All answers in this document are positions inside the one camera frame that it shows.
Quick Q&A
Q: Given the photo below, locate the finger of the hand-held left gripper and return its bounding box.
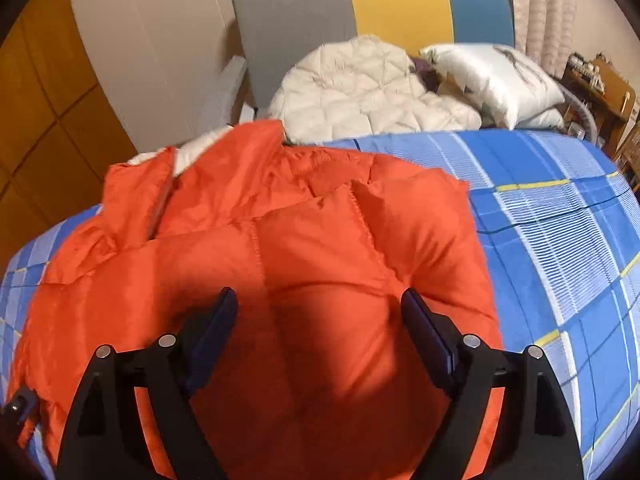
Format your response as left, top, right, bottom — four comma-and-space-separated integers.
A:
0, 387, 39, 435

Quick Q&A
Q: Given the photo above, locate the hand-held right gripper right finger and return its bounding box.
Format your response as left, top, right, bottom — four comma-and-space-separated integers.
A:
401, 287, 585, 480

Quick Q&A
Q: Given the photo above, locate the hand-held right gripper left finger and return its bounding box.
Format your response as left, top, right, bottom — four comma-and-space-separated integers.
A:
57, 287, 240, 480

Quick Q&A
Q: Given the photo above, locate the orange puffer jacket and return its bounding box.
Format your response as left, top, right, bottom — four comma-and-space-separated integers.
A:
7, 120, 506, 480

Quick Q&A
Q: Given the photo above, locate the blue plaid bedsheet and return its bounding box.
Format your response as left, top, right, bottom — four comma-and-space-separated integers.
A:
0, 127, 640, 480

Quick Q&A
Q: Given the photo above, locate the light grey upright cushion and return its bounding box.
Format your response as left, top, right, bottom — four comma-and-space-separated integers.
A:
200, 56, 249, 128

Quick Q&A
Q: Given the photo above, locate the flat white pillow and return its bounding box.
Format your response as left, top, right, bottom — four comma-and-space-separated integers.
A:
517, 107, 567, 132

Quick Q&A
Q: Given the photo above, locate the large white pillow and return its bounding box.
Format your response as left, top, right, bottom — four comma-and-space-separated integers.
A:
419, 42, 566, 130

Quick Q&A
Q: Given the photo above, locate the dark purple cloth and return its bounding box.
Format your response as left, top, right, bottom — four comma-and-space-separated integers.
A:
410, 56, 443, 93

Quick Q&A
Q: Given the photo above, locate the woven wicker basket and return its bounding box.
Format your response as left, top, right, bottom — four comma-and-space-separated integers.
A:
614, 122, 640, 188

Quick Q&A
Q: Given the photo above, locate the yellow wooden wardrobe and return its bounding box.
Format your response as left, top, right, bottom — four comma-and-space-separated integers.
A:
0, 0, 140, 271

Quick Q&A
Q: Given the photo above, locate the wooden nightstand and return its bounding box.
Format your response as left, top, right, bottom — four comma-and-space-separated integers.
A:
560, 52, 639, 157

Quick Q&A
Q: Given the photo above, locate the grey yellow blue headboard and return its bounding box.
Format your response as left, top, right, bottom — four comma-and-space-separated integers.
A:
230, 0, 516, 122

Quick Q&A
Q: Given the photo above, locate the cream patterned curtain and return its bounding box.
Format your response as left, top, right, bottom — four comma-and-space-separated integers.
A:
505, 0, 592, 68

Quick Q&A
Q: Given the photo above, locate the grey corrugated hose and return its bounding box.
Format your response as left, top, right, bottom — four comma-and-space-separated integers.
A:
560, 85, 603, 146

